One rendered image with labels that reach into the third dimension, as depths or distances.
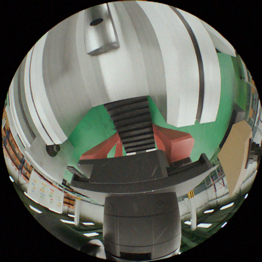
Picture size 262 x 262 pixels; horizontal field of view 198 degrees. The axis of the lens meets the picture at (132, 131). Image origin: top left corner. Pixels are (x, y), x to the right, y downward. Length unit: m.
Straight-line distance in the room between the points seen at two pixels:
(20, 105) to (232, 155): 0.55
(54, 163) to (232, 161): 0.49
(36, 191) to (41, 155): 2.96
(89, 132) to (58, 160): 0.09
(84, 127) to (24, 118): 0.13
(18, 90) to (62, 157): 0.17
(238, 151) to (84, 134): 0.44
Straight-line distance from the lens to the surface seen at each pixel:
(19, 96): 0.18
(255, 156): 0.44
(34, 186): 3.05
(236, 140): 0.36
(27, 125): 0.17
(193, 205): 6.47
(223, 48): 0.16
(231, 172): 0.40
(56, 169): 0.18
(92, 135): 0.16
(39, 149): 0.16
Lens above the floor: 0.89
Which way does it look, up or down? 52 degrees down
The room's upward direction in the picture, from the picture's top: 179 degrees clockwise
